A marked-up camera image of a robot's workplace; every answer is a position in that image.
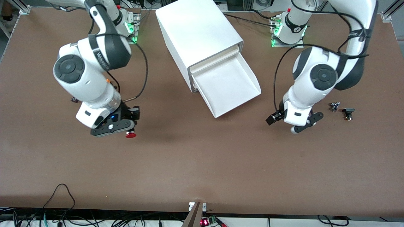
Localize white plastic drawer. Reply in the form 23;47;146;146
191;52;262;119
189;45;240;73

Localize white drawer cabinet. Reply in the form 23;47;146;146
155;0;244;93

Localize circuit board with red display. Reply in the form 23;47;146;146
200;215;227;227

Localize aluminium corner profile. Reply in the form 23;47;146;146
381;0;404;22
11;0;32;15

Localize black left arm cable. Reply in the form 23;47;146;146
273;0;370;109

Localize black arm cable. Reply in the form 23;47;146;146
273;0;370;109
106;35;149;103

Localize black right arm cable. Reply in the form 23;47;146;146
106;35;149;103

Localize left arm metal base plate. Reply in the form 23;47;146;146
271;16;305;48

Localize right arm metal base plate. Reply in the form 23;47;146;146
126;10;141;44

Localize looped black cable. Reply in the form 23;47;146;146
43;183;76;218

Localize black cable on table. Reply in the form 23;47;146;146
223;13;280;29

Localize tangled black cable bundle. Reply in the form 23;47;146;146
0;207;190;227

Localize coiled black cable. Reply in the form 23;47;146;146
317;215;349;227

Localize camera mount post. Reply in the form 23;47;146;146
181;202;207;227

